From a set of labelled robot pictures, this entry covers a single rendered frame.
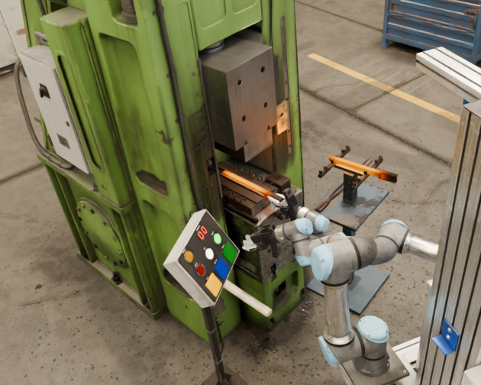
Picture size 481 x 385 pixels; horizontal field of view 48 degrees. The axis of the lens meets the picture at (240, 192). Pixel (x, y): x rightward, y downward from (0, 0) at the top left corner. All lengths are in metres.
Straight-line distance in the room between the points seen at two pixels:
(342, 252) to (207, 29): 1.12
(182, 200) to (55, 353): 1.55
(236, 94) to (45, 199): 2.91
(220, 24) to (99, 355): 2.16
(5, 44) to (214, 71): 5.41
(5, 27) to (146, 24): 5.42
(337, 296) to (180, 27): 1.21
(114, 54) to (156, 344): 1.83
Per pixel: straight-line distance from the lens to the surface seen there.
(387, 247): 2.43
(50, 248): 4.44
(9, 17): 7.49
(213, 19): 2.41
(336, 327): 2.05
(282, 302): 3.39
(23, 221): 4.83
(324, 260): 1.83
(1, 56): 7.59
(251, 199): 2.80
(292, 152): 3.12
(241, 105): 2.43
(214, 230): 2.47
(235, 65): 2.36
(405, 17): 6.49
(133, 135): 2.75
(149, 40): 2.20
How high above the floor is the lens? 2.76
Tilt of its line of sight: 38 degrees down
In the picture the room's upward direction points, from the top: 8 degrees counter-clockwise
